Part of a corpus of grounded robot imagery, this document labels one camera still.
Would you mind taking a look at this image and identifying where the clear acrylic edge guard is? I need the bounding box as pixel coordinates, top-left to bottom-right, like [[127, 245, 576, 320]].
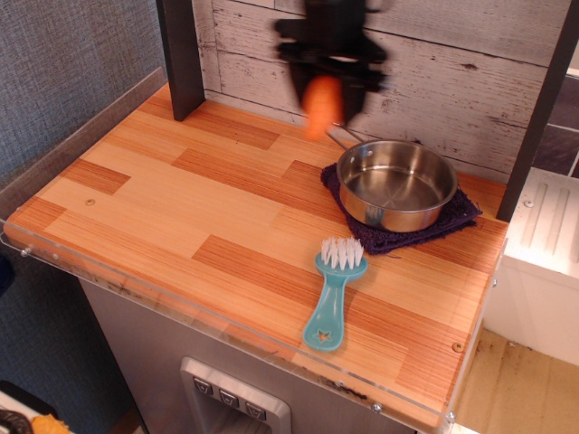
[[4, 212, 506, 432]]

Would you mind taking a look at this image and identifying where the teal scrub brush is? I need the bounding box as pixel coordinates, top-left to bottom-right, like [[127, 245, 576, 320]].
[[303, 237, 368, 352]]

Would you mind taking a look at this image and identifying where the orange plastic toy carrot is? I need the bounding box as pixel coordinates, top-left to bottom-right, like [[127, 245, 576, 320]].
[[302, 76, 343, 140]]

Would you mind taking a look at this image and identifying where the dark grey right post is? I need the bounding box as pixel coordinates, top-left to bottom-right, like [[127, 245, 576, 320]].
[[496, 0, 578, 222]]

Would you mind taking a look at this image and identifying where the small stainless steel pot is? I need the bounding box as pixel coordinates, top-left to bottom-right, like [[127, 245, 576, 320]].
[[327, 123, 459, 233]]

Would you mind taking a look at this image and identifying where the grey toy fridge cabinet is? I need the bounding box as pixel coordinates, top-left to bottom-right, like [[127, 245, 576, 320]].
[[81, 280, 412, 433]]

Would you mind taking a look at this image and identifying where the white toy sink unit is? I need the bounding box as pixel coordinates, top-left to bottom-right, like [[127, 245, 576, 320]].
[[483, 168, 578, 364]]

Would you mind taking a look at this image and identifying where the yellow orange fabric object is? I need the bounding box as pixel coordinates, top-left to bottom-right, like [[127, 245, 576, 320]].
[[31, 414, 71, 434]]

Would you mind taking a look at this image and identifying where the dark purple knitted cloth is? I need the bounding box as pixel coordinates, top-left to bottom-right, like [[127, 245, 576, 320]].
[[320, 163, 482, 255]]

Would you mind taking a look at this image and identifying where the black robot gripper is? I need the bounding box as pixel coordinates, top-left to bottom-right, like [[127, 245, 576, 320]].
[[273, 0, 387, 125]]

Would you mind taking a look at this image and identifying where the silver dispenser panel with buttons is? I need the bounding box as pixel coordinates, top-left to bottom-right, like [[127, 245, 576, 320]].
[[180, 357, 292, 433]]

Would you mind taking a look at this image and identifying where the dark grey post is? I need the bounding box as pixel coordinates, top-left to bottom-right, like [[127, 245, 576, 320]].
[[496, 0, 578, 222], [156, 0, 205, 121]]

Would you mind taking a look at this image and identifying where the grey left side rail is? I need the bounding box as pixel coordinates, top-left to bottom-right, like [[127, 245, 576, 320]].
[[1, 68, 166, 219]]

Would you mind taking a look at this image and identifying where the dark grey left post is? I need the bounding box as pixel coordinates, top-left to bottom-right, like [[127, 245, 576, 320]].
[[156, 0, 205, 121]]

